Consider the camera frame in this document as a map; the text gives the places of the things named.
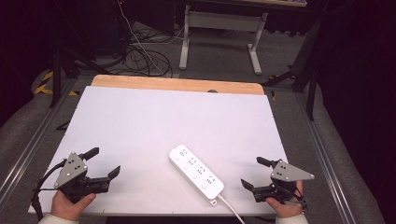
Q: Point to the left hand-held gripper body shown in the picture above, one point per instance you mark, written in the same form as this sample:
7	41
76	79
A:
72	170

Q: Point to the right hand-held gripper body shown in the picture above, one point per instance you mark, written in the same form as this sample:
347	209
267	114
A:
288	174

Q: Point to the person's right hand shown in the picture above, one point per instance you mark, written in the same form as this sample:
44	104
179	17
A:
289	207

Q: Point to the person's left hand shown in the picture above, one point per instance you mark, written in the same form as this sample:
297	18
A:
67	207

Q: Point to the white power strip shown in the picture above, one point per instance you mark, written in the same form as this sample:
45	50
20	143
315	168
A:
196	172

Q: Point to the white board sheet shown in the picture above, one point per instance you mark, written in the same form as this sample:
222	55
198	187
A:
155	124

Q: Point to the yellow black floor tape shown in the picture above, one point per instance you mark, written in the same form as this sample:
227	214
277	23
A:
45	84

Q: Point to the black tripod stand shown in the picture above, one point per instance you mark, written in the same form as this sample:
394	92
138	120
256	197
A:
57	71

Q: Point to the black metal stand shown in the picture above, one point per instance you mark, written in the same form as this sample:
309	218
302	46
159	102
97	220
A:
306	71

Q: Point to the wooden desk top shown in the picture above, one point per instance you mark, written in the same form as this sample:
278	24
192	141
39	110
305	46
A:
264	2

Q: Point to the grey metal rail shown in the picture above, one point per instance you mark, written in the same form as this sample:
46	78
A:
327	161
34	146

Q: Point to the white metal desk frame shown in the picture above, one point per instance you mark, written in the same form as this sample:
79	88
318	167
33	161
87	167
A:
222	21

